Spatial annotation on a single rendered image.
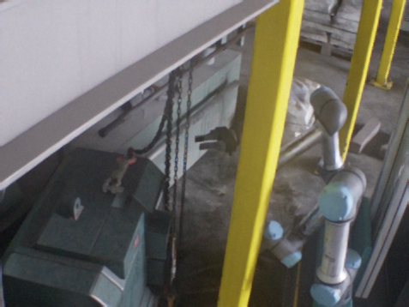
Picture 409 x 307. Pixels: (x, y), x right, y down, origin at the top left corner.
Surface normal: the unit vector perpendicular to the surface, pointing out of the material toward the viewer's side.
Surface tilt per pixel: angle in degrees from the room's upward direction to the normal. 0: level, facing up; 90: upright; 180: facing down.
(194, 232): 0
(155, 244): 90
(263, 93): 90
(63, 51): 90
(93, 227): 0
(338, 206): 82
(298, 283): 0
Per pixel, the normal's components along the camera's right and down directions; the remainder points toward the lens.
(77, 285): 0.06, -0.83
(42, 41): 0.87, 0.33
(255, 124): -0.50, 0.47
